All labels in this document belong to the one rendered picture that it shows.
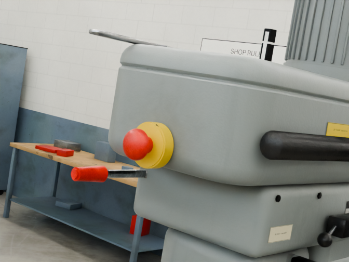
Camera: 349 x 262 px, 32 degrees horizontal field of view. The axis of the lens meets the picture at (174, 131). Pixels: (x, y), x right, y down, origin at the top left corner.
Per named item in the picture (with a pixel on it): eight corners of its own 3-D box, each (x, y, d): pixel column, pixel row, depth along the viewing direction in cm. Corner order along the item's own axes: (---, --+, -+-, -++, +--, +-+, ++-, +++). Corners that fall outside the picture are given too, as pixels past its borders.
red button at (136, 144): (138, 163, 74) (144, 131, 74) (116, 156, 77) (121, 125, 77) (157, 163, 77) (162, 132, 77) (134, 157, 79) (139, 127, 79)
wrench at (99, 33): (103, 35, 80) (104, 29, 80) (82, 33, 82) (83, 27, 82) (209, 60, 99) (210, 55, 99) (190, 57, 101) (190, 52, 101)
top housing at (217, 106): (235, 191, 71) (258, 55, 70) (87, 148, 88) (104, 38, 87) (386, 184, 107) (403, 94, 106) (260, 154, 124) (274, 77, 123)
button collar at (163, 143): (160, 173, 76) (168, 125, 76) (126, 163, 80) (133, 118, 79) (170, 172, 78) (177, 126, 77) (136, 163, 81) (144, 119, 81)
